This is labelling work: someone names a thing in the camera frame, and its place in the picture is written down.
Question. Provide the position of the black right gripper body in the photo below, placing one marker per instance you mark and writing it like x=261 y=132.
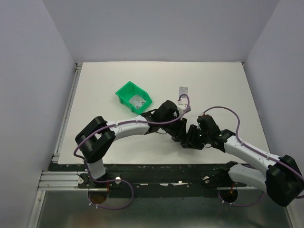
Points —
x=198 y=138

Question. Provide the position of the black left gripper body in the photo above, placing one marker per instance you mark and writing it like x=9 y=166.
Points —
x=175 y=128

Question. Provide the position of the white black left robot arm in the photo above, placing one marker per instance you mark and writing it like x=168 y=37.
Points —
x=96 y=138

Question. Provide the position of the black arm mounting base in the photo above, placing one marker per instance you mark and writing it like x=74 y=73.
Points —
x=160 y=180

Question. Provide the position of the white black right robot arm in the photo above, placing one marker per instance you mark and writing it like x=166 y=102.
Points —
x=279 y=177

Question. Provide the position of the silver card on table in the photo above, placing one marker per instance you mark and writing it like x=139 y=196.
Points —
x=183 y=92

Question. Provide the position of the green plastic bin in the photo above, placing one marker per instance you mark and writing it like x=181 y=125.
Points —
x=129 y=90

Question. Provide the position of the aluminium table edge rail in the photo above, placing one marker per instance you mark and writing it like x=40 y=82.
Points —
x=56 y=153

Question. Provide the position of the aluminium front frame rail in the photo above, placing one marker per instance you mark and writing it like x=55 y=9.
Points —
x=52 y=181

